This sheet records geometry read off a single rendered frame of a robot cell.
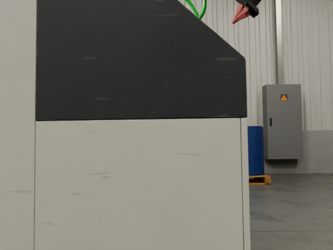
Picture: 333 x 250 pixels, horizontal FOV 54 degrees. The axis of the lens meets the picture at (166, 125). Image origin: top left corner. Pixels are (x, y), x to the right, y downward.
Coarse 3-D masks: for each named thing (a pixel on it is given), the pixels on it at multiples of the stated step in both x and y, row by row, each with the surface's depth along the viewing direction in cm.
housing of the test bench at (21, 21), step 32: (0, 0) 94; (32, 0) 93; (0, 32) 93; (32, 32) 92; (0, 64) 92; (32, 64) 92; (0, 96) 92; (32, 96) 91; (0, 128) 91; (32, 128) 91; (0, 160) 91; (32, 160) 90; (0, 192) 90; (32, 192) 90; (0, 224) 90; (32, 224) 89
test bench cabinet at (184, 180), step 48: (48, 144) 90; (96, 144) 89; (144, 144) 89; (192, 144) 88; (240, 144) 87; (48, 192) 90; (96, 192) 89; (144, 192) 88; (192, 192) 87; (240, 192) 86; (48, 240) 89; (96, 240) 88; (144, 240) 87; (192, 240) 86; (240, 240) 86
